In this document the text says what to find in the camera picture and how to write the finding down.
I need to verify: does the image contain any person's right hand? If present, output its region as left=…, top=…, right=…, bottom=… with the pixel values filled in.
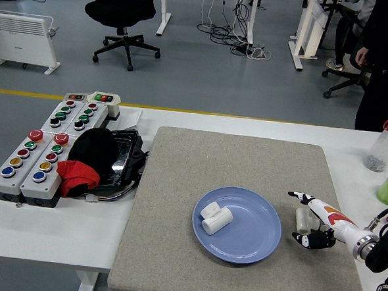
left=354, top=46, right=369, bottom=67

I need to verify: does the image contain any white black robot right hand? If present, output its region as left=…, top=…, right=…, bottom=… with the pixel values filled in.
left=284, top=190, right=366, bottom=253

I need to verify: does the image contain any small white threaded pipe tee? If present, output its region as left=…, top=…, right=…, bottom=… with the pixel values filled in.
left=293, top=207, right=326, bottom=236

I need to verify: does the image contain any large white pipe tee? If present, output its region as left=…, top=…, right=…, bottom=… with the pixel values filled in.
left=198, top=201, right=235, bottom=236

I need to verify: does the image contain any blue plate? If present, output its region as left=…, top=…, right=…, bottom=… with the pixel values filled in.
left=189, top=184, right=285, bottom=267

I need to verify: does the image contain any black chair base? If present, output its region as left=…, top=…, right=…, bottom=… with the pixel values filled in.
left=320, top=63, right=373, bottom=102

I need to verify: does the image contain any seated person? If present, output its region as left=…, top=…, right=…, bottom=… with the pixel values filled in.
left=325, top=0, right=378, bottom=73

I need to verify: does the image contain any white desk with panel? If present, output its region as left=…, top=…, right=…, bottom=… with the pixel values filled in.
left=286, top=0, right=342, bottom=74

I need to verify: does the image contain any clear bottle red lid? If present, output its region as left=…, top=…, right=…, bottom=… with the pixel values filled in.
left=362, top=111, right=388, bottom=173

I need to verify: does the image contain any grey-brown mat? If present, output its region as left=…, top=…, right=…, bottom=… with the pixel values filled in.
left=107, top=123, right=379, bottom=291

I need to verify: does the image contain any black plastic tray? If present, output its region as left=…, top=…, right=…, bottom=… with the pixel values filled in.
left=91, top=126, right=151, bottom=199

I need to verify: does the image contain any black office chair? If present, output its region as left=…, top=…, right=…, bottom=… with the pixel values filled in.
left=81, top=0, right=164, bottom=74

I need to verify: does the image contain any black cloth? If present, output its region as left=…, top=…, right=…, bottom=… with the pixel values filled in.
left=66, top=126, right=120, bottom=181

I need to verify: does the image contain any four-button grey control box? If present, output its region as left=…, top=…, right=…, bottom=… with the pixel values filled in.
left=40, top=98, right=85, bottom=136
left=64, top=100, right=110, bottom=138

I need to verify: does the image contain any red cloth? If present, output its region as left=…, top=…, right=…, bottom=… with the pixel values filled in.
left=55, top=159, right=102, bottom=199

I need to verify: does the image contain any white table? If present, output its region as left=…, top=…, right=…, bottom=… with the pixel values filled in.
left=0, top=97, right=388, bottom=291

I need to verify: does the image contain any white panel heater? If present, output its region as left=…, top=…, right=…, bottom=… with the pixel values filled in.
left=0, top=10, right=64, bottom=76

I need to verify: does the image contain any black cable tangle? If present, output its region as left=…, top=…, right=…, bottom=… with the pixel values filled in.
left=195, top=0, right=258, bottom=57

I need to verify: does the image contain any white desk frame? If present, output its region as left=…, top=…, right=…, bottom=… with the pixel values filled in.
left=155, top=0, right=259, bottom=46

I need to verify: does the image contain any wire bundle with white connector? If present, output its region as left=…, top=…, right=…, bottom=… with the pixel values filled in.
left=84, top=178, right=137, bottom=206

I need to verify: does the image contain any white green-red switch box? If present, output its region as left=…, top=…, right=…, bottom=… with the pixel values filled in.
left=85, top=90, right=123, bottom=120

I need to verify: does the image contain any small grey switch box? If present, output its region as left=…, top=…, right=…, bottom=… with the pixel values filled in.
left=64, top=92, right=89, bottom=103

